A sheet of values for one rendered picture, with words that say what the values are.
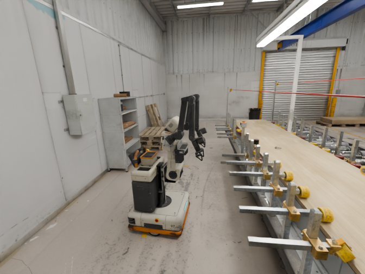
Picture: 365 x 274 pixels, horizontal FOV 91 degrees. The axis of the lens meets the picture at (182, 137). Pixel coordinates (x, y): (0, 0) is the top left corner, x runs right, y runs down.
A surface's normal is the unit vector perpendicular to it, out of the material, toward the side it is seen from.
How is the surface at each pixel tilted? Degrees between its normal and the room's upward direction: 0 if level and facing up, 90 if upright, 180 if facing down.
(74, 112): 90
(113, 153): 90
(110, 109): 90
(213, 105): 90
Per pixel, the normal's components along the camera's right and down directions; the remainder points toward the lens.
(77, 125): -0.12, 0.25
